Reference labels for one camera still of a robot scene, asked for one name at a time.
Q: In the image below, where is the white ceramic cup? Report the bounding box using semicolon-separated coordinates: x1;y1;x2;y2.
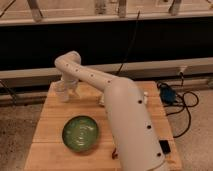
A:
53;81;69;102

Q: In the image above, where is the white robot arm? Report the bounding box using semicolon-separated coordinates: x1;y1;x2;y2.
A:
54;51;170;171

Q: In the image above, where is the green ceramic bowl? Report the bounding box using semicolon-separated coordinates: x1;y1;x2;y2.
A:
62;115;99;153

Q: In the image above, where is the small white packet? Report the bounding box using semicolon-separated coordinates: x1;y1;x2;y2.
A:
99;94;104;106

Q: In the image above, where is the white plastic bottle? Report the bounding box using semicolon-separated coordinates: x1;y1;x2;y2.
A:
144;92;148;104

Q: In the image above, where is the red chili pepper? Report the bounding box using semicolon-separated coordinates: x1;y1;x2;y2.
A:
111;148;118;159

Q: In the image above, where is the blue power adapter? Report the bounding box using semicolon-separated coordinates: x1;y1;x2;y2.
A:
160;87;176;104

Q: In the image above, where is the black rectangular sponge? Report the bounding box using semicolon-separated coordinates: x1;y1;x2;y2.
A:
159;140;171;154

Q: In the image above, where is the black hanging cable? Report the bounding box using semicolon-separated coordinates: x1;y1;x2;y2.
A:
111;9;141;81

